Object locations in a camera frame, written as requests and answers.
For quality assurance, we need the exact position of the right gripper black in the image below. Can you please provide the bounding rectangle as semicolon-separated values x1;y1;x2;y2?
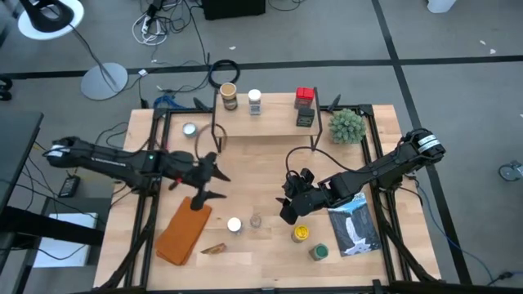
275;170;333;226

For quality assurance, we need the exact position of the white panel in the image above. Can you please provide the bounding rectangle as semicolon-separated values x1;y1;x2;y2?
32;212;99;269

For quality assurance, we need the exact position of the black box on floor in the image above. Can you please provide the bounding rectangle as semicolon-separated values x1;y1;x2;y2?
202;0;266;20

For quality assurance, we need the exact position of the brown-lid spice jar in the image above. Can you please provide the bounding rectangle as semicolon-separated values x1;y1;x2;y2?
219;82;239;111

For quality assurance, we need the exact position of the black metal rig frame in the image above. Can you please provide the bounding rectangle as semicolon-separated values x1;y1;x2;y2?
93;94;446;294

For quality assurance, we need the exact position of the wooden shelf with black legs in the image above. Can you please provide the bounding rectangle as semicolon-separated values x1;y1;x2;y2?
210;86;324;154

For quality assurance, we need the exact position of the artificial green plant in pot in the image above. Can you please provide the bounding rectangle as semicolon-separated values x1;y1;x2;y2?
329;108;368;145

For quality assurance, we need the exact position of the waterfall picture book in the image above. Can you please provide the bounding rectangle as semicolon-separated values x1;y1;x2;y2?
326;191;382;257

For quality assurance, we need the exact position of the bundled blue cable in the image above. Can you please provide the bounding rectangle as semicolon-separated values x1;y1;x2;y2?
153;94;177;109

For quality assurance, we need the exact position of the black power adapter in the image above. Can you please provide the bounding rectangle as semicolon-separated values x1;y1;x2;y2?
58;175;81;199

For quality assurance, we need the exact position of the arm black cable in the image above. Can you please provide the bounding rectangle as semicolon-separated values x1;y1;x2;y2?
284;145;360;180
194;122;228;161

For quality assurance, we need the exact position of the white power strip with cables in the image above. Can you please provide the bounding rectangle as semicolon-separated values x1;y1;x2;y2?
131;11;169;47

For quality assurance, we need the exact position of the black chair wheel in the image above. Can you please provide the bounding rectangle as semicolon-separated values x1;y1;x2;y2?
0;76;13;102

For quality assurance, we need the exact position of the red-lid spice tin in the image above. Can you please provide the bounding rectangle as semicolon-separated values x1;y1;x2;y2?
294;86;315;110

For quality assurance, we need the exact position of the dark green spice box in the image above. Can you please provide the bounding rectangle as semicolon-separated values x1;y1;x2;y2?
296;107;316;127

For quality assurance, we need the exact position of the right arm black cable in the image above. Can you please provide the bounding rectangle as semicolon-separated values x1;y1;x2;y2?
284;145;360;180

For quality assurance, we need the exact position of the folded orange cloth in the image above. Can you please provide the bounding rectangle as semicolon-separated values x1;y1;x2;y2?
154;195;213;267

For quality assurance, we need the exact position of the coiled black cable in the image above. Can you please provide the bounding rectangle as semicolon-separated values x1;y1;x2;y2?
208;59;241;90

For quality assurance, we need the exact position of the grey caster wheel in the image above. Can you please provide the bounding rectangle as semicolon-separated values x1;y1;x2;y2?
498;160;523;183

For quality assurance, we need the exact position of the white floor lamp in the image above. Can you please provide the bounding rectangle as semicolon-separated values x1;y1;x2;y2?
18;0;129;101

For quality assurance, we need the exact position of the white floor object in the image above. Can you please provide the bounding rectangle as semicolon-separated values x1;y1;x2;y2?
427;0;458;14

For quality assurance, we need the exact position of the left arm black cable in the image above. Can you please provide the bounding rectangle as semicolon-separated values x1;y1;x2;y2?
194;122;228;161

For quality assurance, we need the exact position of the yellow-lid spice jar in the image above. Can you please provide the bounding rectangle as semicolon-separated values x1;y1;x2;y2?
291;223;311;243

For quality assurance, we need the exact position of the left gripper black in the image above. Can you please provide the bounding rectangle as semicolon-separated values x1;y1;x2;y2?
174;150;232;212

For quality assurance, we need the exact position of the green-lid spice jar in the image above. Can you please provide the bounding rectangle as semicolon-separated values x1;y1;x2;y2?
308;243;330;262

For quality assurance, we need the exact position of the black support beam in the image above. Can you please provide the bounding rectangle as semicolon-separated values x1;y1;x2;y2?
0;206;105;248

